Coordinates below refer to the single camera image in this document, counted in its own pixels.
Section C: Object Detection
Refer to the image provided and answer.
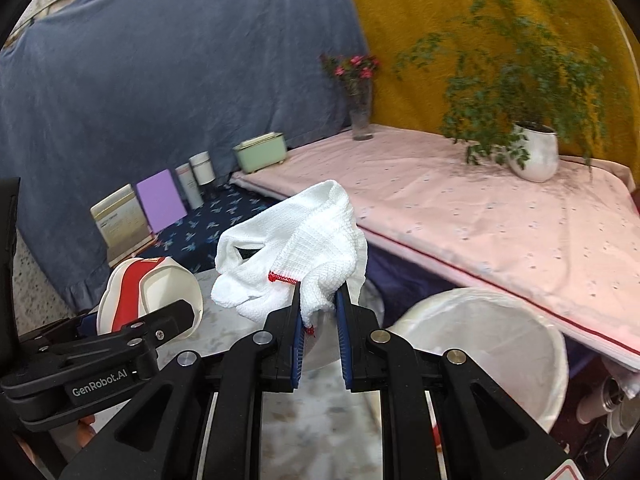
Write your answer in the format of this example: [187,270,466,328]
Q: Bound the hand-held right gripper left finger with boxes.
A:
[57,280,303,480]

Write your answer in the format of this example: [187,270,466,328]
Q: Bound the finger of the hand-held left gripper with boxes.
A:
[20,312,101,361]
[0,299,196,433]

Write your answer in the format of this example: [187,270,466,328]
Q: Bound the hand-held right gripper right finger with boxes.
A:
[335,280,583,480]

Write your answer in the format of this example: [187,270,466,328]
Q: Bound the red and white paper cup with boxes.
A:
[96,256,203,336]

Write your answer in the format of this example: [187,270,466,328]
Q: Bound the white knit gloves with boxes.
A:
[211,180,368,336]

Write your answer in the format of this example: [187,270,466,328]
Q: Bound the bin with white bag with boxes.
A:
[387,287,570,433]

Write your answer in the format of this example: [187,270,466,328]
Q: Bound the person's left hand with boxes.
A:
[75,412,97,448]

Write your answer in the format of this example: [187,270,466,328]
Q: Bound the grey floral tablecloth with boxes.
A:
[87,265,441,480]

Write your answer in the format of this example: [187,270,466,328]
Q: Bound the beige open book box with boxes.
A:
[91,184,156,267]

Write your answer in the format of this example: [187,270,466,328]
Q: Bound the navy floral cloth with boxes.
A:
[107,185,286,273]

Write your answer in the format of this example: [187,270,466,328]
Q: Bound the purple card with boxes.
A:
[136,169,185,233]

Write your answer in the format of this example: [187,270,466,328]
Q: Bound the pink cloth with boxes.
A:
[230,124,640,371]

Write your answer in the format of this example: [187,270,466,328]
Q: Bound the white and grey bottle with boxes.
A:
[175,162,205,209]

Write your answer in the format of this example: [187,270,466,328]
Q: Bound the green box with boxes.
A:
[232,131,288,172]

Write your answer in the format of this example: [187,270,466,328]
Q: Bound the white jar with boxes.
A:
[189,151,217,186]

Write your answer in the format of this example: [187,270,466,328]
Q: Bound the glass vase with pink flowers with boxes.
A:
[320,54,380,141]

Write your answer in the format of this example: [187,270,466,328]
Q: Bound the blue hanging cloth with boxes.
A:
[0,0,368,311]

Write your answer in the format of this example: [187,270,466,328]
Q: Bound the pink thermos bottle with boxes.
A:
[575,377,626,426]

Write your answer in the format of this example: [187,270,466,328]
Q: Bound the potted green plant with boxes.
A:
[395,0,631,183]

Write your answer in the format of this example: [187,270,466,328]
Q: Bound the yellow hanging cloth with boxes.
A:
[340,0,640,171]

